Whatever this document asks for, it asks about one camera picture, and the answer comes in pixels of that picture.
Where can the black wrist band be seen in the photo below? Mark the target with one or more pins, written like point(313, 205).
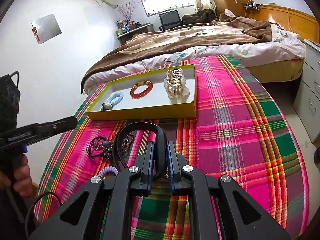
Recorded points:
point(155, 151)

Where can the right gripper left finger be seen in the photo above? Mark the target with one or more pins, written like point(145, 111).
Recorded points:
point(101, 205)

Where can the dark clothes pile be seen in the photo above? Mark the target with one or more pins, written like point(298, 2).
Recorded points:
point(202, 16)

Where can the plaid pink green tablecloth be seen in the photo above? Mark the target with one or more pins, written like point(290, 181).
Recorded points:
point(239, 130)

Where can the bed with white sheet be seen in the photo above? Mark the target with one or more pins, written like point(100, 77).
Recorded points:
point(284, 46)

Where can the yellow shallow cardboard box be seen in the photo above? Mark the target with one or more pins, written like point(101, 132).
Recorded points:
point(154, 105)

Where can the dried branch bouquet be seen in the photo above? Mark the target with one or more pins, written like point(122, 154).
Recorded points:
point(127, 10)

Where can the person's left hand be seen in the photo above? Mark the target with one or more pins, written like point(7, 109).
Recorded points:
point(23, 185)

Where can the brown fleece blanket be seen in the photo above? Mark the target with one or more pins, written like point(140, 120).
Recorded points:
point(227, 30)

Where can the black office chair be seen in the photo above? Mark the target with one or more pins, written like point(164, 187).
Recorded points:
point(169, 20)

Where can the grey wall panel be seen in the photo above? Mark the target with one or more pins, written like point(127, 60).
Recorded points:
point(45, 28)

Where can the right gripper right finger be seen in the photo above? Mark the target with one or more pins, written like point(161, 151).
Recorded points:
point(219, 208)

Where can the wooden headboard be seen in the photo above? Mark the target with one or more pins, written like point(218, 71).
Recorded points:
point(290, 19)

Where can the grey drawer cabinet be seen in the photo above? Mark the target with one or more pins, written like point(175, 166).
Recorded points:
point(307, 101)

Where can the desk with bottles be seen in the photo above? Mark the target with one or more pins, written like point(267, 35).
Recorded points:
point(127, 31)

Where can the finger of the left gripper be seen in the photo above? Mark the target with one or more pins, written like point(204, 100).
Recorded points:
point(50, 129)

